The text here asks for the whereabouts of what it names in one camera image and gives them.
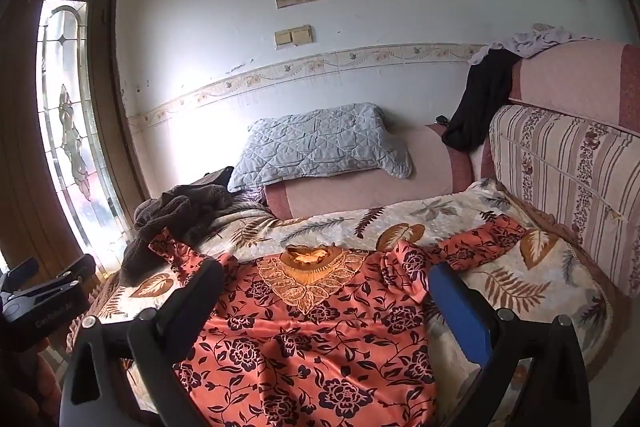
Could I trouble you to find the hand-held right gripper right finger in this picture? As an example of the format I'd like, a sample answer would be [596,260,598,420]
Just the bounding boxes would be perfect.
[429,261,592,427]

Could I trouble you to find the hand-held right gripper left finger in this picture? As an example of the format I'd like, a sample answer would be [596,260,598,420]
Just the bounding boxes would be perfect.
[59,258,227,427]

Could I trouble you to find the orange floral dress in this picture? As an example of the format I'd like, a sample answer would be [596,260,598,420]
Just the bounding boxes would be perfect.
[148,215,528,427]

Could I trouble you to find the leaf print blanket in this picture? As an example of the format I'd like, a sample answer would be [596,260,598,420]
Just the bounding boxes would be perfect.
[87,179,615,427]

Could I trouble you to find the brown fleece cloth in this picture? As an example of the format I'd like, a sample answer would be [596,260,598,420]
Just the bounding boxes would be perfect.
[119,166,267,288]

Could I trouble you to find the pink sofa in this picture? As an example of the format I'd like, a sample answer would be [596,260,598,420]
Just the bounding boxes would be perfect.
[262,39,640,303]

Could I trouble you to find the striped floral sofa cushion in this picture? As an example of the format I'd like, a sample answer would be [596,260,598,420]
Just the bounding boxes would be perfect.
[487,104,640,300]

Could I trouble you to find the grey quilted pillow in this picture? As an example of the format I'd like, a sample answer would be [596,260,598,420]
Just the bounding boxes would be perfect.
[227,103,414,194]

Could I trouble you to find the wooden stained glass door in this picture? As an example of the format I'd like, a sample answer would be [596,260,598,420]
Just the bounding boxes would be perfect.
[0,0,153,290]

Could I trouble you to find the black garment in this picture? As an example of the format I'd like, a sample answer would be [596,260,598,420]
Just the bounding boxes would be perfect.
[441,48,522,154]

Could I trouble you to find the lavender garment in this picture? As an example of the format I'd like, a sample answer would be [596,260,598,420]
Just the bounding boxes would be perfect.
[467,23,601,66]

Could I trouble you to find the beige wall switch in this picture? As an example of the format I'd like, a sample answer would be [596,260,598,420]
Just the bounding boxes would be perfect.
[274,25,315,50]

